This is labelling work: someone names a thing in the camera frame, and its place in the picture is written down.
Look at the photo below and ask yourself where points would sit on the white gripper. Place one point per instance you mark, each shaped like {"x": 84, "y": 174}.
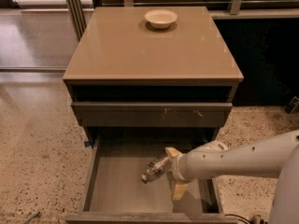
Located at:
{"x": 177, "y": 169}

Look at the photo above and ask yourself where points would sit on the clear plastic water bottle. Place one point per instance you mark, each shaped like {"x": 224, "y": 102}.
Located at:
{"x": 156, "y": 168}

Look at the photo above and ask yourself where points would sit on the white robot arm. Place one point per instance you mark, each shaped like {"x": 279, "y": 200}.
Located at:
{"x": 276, "y": 157}

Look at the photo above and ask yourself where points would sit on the tan drawer cabinet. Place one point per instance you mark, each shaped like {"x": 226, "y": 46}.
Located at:
{"x": 122, "y": 58}

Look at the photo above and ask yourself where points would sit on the blue tape piece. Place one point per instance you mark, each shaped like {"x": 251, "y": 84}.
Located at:
{"x": 87, "y": 143}

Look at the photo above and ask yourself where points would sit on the grey metal rod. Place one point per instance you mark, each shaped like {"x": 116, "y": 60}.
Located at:
{"x": 30, "y": 217}

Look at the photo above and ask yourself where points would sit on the white bowl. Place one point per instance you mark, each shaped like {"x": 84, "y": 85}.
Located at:
{"x": 161, "y": 18}

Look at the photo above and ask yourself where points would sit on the dark object by wall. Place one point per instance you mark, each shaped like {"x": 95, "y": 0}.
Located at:
{"x": 293, "y": 105}

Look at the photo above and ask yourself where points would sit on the grey window ledge rail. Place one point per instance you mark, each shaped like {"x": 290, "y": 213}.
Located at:
{"x": 254, "y": 14}

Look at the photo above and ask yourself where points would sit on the metal frame post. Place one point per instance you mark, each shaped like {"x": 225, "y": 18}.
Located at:
{"x": 77, "y": 17}

